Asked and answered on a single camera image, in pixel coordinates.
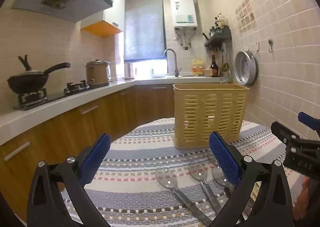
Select white gas water heater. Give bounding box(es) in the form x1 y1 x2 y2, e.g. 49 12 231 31
170 0 198 28

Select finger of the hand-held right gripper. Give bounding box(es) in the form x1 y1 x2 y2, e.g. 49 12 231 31
271 121 301 146
297 111 320 132

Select row of seasoning bottles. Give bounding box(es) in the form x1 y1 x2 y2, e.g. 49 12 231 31
209 13 229 36

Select grey window blind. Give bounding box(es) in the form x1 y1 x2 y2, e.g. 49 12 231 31
124 0 167 62

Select dark wok lid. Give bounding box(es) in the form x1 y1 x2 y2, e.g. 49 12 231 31
9 55 47 77

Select person's right hand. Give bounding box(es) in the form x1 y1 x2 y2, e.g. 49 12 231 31
295 178 311 220

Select kitchen window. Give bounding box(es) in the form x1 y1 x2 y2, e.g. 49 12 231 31
124 58 167 78

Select white kitchen countertop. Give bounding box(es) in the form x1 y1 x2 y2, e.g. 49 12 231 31
0 76 225 146

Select striped woven tablecloth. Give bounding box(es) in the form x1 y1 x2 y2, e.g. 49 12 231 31
57 117 300 227

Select black gas stove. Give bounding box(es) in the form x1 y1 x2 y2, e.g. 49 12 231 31
13 81 110 111

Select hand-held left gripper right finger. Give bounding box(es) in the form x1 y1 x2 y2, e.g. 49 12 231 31
209 131 294 227

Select black wok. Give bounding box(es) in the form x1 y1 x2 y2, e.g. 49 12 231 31
7 62 71 94

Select dark curved sink faucet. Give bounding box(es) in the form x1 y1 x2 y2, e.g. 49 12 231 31
164 49 181 78

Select round metal steamer tray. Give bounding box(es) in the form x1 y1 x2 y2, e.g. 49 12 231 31
234 51 258 86

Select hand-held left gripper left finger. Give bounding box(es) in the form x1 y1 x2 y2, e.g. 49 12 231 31
26 132 112 227

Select yellow slotted plastic basket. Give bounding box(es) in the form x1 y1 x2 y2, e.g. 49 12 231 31
172 83 250 149

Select hanging metal ladle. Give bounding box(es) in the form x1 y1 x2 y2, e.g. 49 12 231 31
220 43 231 81

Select water heater pipes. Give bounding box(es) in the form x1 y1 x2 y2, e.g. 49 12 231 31
174 27 197 50

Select grey wall spice rack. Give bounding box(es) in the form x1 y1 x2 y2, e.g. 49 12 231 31
204 28 232 48

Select yellow oil bottle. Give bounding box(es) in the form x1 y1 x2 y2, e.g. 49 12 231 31
192 58 204 76

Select white and orange wall cabinet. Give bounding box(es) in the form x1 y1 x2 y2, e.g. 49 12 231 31
80 0 125 37

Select brown rice cooker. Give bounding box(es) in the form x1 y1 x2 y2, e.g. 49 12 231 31
85 59 111 85

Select dark sauce bottle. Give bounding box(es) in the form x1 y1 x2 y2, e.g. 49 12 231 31
211 53 218 77

